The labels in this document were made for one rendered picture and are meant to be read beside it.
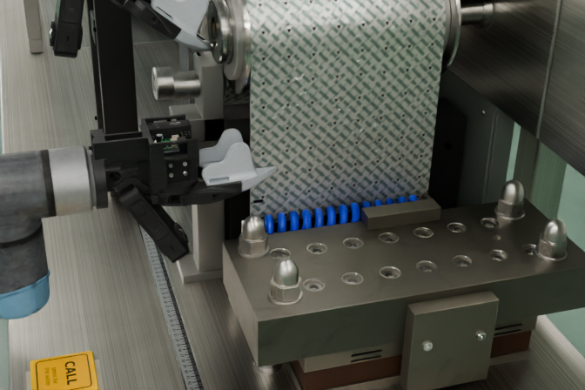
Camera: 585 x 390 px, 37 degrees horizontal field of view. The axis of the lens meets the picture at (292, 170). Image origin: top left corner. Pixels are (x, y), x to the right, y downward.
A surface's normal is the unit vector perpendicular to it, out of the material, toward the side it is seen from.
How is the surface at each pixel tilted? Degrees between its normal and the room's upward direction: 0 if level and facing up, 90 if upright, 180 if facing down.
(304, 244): 0
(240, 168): 90
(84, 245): 0
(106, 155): 90
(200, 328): 0
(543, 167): 90
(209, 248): 90
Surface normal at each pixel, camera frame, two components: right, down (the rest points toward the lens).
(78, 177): 0.26, -0.04
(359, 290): 0.02, -0.89
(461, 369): 0.29, 0.45
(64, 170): 0.22, -0.32
